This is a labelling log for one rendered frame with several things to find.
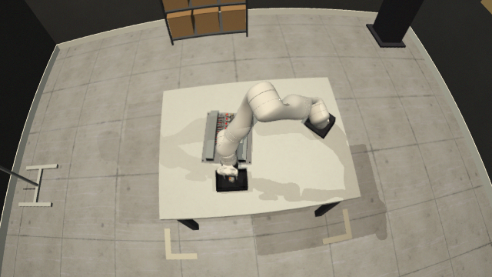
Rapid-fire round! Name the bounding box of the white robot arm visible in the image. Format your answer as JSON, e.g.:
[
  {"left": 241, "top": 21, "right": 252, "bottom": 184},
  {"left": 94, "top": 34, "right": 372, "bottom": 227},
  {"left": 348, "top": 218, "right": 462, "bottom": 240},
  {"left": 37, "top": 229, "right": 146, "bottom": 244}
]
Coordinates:
[{"left": 217, "top": 82, "right": 330, "bottom": 162}]

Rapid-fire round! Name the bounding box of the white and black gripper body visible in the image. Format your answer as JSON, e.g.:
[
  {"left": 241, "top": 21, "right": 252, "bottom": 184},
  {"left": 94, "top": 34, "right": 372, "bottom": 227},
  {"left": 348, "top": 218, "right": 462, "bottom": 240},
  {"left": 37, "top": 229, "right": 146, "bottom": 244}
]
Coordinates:
[{"left": 217, "top": 154, "right": 238, "bottom": 175}]

